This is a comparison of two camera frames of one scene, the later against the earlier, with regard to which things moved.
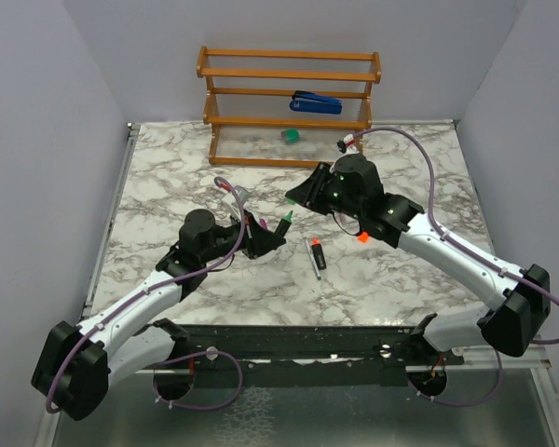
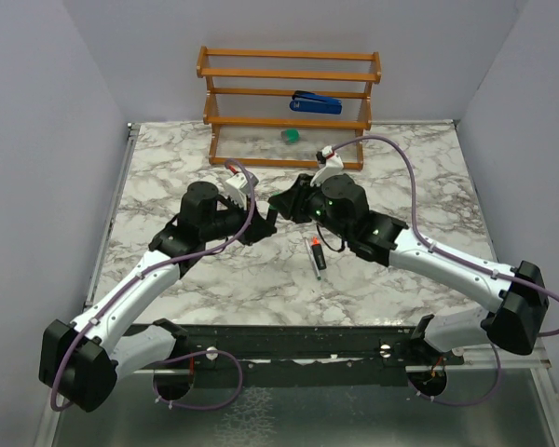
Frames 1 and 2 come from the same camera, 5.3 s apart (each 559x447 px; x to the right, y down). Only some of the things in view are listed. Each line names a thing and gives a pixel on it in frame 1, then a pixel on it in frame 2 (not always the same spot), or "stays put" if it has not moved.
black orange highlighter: x=319 y=253 stays put
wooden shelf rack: x=297 y=109 stays put
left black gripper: x=257 y=240 to x=257 y=226
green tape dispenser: x=291 y=136 stays put
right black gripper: x=308 y=193 to x=291 y=205
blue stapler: x=313 y=102 stays put
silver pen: x=312 y=259 stays put
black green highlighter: x=284 y=224 to x=272 y=214
